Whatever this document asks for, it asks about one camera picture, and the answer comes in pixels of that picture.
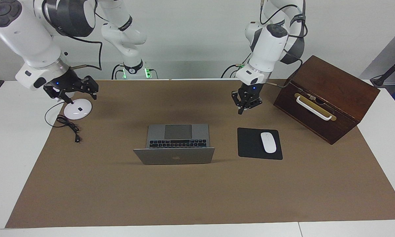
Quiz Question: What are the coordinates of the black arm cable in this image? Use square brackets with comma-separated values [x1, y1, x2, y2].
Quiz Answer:
[221, 0, 307, 89]
[69, 33, 103, 71]

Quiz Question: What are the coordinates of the brown paper table mat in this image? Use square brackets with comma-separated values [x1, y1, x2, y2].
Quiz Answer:
[5, 79, 395, 228]

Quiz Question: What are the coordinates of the dark brown wooden box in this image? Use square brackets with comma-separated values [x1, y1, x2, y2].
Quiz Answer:
[273, 55, 381, 145]

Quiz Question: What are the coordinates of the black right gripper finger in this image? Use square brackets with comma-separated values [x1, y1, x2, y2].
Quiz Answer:
[84, 76, 99, 100]
[58, 92, 73, 105]

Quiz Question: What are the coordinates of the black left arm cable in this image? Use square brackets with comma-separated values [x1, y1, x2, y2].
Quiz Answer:
[221, 0, 307, 89]

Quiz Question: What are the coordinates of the silver laptop computer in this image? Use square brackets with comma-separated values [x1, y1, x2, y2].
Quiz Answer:
[133, 124, 215, 165]

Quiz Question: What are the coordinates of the black slanted stand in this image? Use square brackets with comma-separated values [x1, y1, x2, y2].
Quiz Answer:
[370, 52, 395, 88]

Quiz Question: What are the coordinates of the black lamp power cable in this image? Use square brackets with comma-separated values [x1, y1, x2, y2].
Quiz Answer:
[45, 100, 83, 144]

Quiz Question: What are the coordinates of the gold handle backing plate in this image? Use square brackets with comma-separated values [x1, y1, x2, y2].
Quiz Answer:
[294, 93, 337, 121]

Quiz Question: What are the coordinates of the white computer mouse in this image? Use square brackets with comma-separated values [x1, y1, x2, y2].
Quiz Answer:
[260, 132, 277, 154]

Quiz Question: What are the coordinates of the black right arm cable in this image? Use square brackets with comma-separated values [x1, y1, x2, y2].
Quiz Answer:
[69, 33, 103, 71]

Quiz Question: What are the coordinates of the black mouse pad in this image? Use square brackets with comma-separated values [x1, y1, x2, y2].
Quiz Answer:
[237, 127, 283, 160]

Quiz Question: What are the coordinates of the white box handle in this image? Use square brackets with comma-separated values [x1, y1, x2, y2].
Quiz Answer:
[296, 96, 333, 121]

